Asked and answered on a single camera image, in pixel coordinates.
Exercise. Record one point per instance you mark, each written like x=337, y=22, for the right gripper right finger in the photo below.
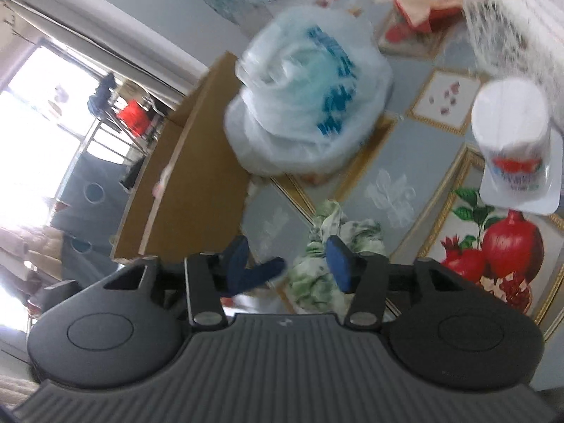
x=365, y=276

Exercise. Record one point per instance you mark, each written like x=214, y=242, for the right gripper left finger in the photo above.
x=209, y=277

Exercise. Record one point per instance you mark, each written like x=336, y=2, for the green white cloth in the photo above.
x=321, y=280

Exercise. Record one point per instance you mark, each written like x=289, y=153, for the brown cardboard box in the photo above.
x=191, y=192

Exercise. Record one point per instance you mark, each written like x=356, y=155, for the red bag on balcony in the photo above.
x=135, y=118

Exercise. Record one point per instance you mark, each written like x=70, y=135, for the white plastic bag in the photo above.
x=313, y=87

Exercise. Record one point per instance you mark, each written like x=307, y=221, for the white tissue roll pack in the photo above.
x=523, y=152

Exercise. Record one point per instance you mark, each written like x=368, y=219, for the white plaid blanket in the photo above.
x=521, y=37

